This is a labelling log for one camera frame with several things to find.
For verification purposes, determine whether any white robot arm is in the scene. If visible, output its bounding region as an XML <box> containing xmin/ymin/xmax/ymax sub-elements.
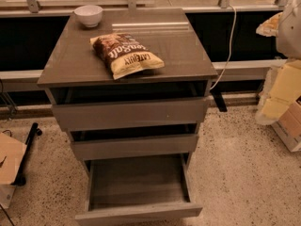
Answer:
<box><xmin>255</xmin><ymin>0</ymin><xmax>301</xmax><ymax>125</ymax></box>

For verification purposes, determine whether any cardboard piece left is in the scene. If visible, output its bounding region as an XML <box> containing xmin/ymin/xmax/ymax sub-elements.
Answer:
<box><xmin>0</xmin><ymin>133</ymin><xmax>26</xmax><ymax>185</ymax></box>

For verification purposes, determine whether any grey drawer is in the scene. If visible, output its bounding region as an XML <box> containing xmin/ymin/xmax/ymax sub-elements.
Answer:
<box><xmin>71</xmin><ymin>123</ymin><xmax>198</xmax><ymax>161</ymax></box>
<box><xmin>53</xmin><ymin>80</ymin><xmax>208</xmax><ymax>131</ymax></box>
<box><xmin>75</xmin><ymin>154</ymin><xmax>202</xmax><ymax>226</ymax></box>

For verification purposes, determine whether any grey bottom drawer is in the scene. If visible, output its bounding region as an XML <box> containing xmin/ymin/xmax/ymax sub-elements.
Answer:
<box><xmin>75</xmin><ymin>154</ymin><xmax>202</xmax><ymax>226</ymax></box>

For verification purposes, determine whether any white ceramic bowl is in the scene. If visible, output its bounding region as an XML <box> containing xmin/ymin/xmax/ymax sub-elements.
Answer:
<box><xmin>74</xmin><ymin>5</ymin><xmax>103</xmax><ymax>27</ymax></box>

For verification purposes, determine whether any grey middle drawer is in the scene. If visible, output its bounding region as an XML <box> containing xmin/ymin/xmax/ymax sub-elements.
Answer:
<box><xmin>71</xmin><ymin>123</ymin><xmax>198</xmax><ymax>161</ymax></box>

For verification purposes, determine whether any cardboard box right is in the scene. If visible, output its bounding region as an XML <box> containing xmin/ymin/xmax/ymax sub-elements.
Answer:
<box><xmin>272</xmin><ymin>96</ymin><xmax>301</xmax><ymax>153</ymax></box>

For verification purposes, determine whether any grey drawer cabinet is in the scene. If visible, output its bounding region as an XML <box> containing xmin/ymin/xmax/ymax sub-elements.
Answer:
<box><xmin>39</xmin><ymin>8</ymin><xmax>216</xmax><ymax>226</ymax></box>

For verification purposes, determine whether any white cable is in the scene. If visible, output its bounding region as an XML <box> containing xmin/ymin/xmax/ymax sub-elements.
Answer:
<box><xmin>209</xmin><ymin>4</ymin><xmax>238</xmax><ymax>91</ymax></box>

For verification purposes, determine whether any grey top drawer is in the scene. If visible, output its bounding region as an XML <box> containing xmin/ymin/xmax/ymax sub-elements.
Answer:
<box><xmin>53</xmin><ymin>80</ymin><xmax>208</xmax><ymax>131</ymax></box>

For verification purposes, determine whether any brown chip bag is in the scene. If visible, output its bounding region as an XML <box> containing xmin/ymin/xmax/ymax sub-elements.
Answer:
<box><xmin>90</xmin><ymin>33</ymin><xmax>165</xmax><ymax>80</ymax></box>

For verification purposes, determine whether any black stand leg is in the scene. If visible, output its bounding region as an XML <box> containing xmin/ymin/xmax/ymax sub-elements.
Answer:
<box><xmin>12</xmin><ymin>122</ymin><xmax>42</xmax><ymax>186</ymax></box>

